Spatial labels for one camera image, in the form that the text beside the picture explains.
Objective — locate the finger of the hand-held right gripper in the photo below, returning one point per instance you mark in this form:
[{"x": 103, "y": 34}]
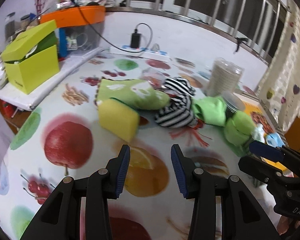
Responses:
[
  {"x": 265, "y": 151},
  {"x": 257, "y": 170}
]

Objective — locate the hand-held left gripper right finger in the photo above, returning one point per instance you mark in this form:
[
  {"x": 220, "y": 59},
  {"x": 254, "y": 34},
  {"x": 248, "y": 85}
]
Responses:
[{"x": 177, "y": 172}]

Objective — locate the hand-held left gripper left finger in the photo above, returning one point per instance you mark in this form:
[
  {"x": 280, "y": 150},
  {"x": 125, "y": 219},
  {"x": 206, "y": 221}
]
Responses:
[{"x": 122, "y": 170}]

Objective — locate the black white striped cloth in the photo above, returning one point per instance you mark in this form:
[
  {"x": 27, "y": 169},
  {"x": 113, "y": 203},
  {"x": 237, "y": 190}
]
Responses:
[{"x": 175, "y": 112}]

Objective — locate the green cloth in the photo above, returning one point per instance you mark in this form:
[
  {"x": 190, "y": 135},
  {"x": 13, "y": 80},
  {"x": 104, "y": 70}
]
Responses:
[{"x": 210, "y": 110}]

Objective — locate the person's right hand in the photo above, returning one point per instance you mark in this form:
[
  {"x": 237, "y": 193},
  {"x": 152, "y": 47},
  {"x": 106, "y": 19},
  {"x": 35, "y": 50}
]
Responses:
[{"x": 283, "y": 227}]

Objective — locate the light blue cloth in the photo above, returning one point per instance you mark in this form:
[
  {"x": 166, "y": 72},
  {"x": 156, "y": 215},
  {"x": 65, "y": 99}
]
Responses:
[{"x": 273, "y": 138}]

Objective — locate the orange printed placemat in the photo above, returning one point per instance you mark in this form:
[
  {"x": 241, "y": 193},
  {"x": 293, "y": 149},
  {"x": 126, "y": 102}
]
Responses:
[{"x": 260, "y": 115}]

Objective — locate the wooden cabinet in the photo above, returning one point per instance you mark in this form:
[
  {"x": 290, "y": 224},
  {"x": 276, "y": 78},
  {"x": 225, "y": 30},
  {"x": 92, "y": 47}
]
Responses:
[{"x": 298, "y": 135}]

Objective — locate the yellow sponge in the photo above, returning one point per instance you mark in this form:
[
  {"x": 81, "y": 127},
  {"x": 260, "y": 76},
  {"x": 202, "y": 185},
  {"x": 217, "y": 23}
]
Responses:
[{"x": 117, "y": 120}]

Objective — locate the fruit printed tablecloth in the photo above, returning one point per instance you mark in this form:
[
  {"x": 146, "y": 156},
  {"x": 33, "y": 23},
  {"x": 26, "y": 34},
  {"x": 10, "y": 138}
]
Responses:
[{"x": 72, "y": 115}]

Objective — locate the heart printed curtain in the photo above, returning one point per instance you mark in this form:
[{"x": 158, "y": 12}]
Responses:
[{"x": 290, "y": 80}]

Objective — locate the white shelf board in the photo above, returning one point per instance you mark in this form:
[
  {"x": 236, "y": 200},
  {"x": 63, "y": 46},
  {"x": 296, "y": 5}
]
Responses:
[{"x": 52, "y": 80}]

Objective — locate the white power strip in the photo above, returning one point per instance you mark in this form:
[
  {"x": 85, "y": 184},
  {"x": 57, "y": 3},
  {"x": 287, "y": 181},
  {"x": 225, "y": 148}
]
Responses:
[{"x": 150, "y": 53}]

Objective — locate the white plug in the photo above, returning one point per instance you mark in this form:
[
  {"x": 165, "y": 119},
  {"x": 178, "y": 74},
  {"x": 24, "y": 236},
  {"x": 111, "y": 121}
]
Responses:
[{"x": 156, "y": 48}]

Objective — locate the black charger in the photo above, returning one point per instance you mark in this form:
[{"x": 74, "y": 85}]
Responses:
[{"x": 135, "y": 40}]

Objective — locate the lime green box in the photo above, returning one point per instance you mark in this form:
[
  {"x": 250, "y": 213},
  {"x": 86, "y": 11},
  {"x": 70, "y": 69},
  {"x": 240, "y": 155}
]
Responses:
[{"x": 32, "y": 72}]

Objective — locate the dark green inner box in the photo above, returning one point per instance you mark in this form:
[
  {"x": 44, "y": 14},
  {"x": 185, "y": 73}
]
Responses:
[{"x": 47, "y": 41}]

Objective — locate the metal window grille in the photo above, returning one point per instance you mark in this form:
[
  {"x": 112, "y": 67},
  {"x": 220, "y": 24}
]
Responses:
[{"x": 180, "y": 17}]

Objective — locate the small white jar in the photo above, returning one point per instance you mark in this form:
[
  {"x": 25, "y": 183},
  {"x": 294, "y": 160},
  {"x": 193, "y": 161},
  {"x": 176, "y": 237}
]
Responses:
[{"x": 0, "y": 72}]

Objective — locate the clear bin with orange lid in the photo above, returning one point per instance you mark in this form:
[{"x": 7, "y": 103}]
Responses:
[{"x": 72, "y": 16}]

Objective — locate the small glass jar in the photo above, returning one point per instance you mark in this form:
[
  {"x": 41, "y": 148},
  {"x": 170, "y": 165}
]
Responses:
[{"x": 25, "y": 22}]

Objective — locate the dark glass jar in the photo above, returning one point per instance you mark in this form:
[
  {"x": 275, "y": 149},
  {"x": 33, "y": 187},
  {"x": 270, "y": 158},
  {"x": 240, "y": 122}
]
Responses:
[{"x": 10, "y": 27}]

